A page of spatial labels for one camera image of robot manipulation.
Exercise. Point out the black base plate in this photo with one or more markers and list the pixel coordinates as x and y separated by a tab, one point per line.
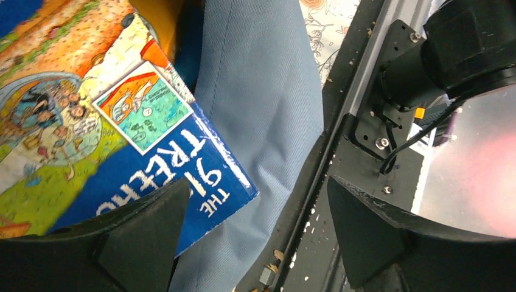
303	253

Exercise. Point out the blue-grey student backpack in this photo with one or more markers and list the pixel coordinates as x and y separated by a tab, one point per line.
260	87

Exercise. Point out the blue treehouse book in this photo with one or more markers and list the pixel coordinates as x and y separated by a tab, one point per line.
94	116

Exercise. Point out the floral table mat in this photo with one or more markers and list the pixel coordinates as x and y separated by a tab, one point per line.
327	23

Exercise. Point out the orange picture book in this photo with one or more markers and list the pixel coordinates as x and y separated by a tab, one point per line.
163	16

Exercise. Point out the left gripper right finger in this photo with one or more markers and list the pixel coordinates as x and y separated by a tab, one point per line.
386	248

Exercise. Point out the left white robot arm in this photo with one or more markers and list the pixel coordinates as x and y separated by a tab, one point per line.
465	49

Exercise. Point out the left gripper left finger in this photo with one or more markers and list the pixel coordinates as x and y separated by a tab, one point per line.
131	248

